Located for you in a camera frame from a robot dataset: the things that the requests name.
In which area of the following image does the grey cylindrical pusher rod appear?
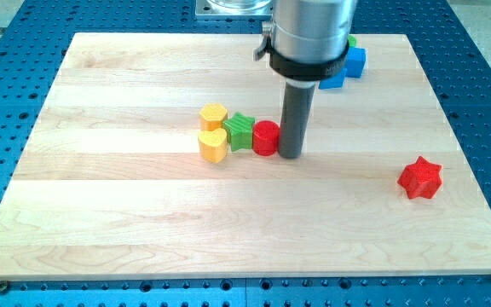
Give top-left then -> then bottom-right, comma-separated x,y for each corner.
278,79 -> 316,159

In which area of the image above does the red circle block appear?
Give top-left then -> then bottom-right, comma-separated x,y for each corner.
252,120 -> 280,156

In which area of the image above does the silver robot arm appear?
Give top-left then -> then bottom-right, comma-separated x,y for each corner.
253,0 -> 357,159

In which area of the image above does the green block behind arm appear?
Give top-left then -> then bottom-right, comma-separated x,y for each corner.
348,35 -> 356,47

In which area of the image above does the light wooden board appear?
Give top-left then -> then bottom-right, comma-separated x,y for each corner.
0,33 -> 491,281

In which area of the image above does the blue flat block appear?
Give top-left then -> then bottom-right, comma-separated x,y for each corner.
318,68 -> 347,90

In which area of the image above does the green star block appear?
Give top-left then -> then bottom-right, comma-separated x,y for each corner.
222,112 -> 256,152

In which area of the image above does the blue cube block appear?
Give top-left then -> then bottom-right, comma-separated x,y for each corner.
344,47 -> 367,78

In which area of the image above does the yellow hexagon block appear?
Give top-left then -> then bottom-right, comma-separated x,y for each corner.
199,103 -> 228,130

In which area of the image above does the yellow heart block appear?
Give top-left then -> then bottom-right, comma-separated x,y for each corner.
198,128 -> 228,163

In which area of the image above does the red star block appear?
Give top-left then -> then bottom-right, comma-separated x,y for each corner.
397,156 -> 442,199

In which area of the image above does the black clamp ring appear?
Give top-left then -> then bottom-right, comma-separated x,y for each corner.
267,42 -> 350,82

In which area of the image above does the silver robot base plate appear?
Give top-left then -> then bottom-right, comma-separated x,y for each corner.
194,0 -> 274,20

